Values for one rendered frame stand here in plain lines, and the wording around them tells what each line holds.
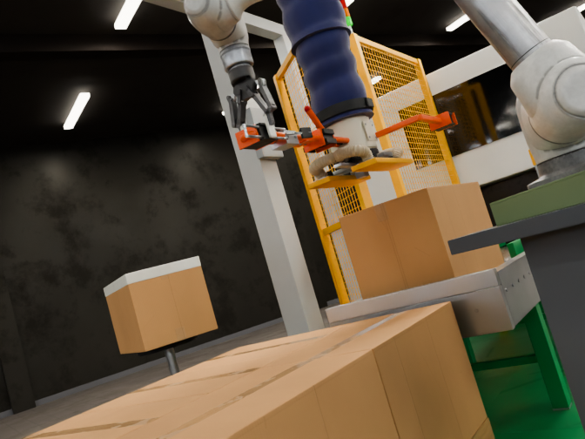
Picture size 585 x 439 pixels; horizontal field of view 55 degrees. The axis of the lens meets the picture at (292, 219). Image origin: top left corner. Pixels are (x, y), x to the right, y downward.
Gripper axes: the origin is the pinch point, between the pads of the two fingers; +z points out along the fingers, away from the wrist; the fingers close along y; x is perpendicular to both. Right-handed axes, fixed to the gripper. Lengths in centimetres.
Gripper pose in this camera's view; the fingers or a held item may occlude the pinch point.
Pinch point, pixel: (258, 134)
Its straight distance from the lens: 166.0
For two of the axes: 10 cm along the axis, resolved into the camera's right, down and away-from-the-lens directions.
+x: -5.6, 0.8, -8.3
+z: 2.8, 9.6, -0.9
